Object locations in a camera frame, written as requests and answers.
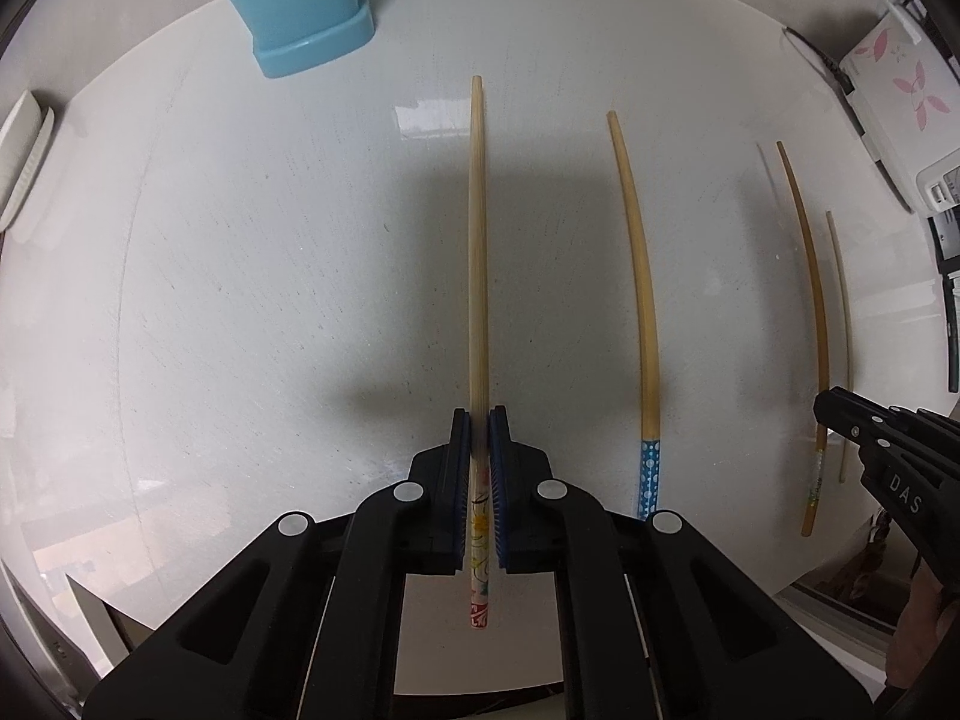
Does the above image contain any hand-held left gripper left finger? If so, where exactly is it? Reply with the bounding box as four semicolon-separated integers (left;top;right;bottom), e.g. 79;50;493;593
82;409;473;720

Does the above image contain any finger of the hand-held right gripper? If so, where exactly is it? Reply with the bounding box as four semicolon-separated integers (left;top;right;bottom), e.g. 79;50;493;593
862;406;960;458
814;388;893;442

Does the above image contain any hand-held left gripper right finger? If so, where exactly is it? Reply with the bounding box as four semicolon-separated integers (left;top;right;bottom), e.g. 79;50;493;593
489;406;875;720

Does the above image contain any green patterned bamboo chopstick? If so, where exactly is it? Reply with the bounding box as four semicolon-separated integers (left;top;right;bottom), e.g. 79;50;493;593
775;140;828;539

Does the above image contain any floral red-tipped bamboo chopstick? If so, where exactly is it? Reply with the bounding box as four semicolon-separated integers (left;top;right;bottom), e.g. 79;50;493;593
465;75;494;631

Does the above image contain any blue plastic utensil holder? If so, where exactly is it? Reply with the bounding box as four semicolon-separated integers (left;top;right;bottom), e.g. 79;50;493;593
193;0;376;80

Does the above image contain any person's right hand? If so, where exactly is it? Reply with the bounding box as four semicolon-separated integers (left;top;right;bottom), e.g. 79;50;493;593
887;566;960;697

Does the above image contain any black appliance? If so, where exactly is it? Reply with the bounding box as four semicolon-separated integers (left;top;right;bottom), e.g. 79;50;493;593
928;214;960;395

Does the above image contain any row of bamboo chopsticks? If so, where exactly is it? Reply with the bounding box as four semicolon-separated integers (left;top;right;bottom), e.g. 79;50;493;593
606;110;857;520

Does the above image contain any white floral rice cooker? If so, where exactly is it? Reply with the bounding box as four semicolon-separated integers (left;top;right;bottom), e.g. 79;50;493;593
838;0;960;215

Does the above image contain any white ribbed plate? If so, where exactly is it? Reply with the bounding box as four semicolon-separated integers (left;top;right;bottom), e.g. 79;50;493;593
0;90;57;233

